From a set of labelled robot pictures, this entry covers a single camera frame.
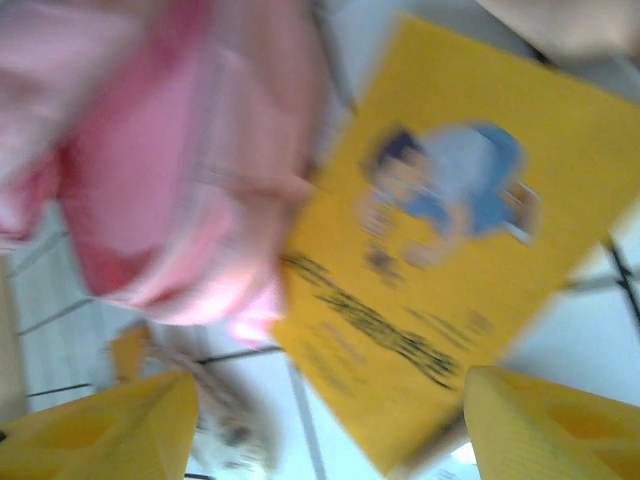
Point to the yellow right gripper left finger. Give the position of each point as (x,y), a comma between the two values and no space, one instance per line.
(100,440)

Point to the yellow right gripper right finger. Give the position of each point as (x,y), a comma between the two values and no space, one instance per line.
(550,440)

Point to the patterned fabric pencil case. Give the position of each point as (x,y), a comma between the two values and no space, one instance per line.
(225,415)

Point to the yellow illustrated book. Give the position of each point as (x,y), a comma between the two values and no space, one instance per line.
(475,310)

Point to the pink student backpack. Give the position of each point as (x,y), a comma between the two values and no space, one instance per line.
(150,175)

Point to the beige paper packet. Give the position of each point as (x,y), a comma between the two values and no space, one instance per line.
(575,25)

